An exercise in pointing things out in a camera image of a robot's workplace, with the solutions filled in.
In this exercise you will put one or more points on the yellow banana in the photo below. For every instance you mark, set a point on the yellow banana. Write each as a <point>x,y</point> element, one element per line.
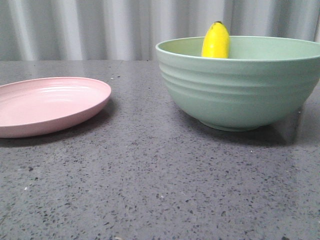
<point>216,42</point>

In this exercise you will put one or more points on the green bowl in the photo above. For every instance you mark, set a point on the green bowl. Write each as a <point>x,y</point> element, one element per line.
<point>263,80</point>

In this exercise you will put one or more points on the pink plate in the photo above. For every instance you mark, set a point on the pink plate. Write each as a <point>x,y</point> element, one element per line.
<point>46,105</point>

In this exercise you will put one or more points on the white curtain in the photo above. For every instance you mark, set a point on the white curtain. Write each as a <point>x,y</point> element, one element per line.
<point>37,30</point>

